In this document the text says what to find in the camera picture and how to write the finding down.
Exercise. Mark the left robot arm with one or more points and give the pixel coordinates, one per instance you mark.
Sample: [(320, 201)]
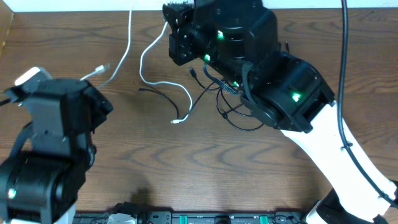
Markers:
[(47, 164)]

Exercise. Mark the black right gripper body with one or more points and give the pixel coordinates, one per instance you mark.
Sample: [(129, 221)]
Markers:
[(194, 43)]

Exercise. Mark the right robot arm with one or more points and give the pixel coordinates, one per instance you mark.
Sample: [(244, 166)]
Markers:
[(239, 40)]

